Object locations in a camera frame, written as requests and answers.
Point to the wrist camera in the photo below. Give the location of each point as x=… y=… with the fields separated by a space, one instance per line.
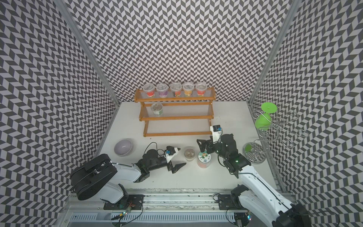
x=216 y=133
x=171 y=152

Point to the silver wire cup rack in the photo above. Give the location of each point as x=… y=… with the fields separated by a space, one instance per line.
x=255 y=151

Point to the green plastic goblet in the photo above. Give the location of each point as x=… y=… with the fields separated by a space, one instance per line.
x=264 y=120

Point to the clear seed container front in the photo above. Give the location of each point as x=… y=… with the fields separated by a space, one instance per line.
x=157 y=108

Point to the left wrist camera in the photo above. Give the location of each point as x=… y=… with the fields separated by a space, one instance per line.
x=171 y=152

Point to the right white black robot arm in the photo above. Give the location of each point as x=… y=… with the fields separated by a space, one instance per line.
x=255 y=194

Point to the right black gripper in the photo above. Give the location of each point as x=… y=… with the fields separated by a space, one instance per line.
x=210 y=144

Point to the clear seed container red label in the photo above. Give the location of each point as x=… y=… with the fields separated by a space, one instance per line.
x=149 y=89

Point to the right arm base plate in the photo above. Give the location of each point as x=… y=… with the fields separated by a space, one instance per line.
x=231 y=200

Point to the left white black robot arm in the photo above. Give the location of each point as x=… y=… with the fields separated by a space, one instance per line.
x=95 y=177

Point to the aluminium front rail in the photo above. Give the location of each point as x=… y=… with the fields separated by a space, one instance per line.
x=158 y=200

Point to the orange wooden tiered shelf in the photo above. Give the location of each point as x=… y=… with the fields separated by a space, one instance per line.
x=176 y=108

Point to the lilac stacked bowls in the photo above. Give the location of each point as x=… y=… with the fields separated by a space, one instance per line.
x=123 y=147

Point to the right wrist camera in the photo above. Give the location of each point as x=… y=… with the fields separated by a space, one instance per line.
x=216 y=133

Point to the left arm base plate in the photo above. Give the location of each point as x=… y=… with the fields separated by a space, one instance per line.
x=134 y=201

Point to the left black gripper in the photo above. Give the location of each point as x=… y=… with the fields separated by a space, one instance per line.
x=176 y=168

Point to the clear seed container beige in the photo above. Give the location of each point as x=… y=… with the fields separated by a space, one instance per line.
x=189 y=154

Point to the pink jar floral lid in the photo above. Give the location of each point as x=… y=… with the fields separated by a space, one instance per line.
x=204 y=159

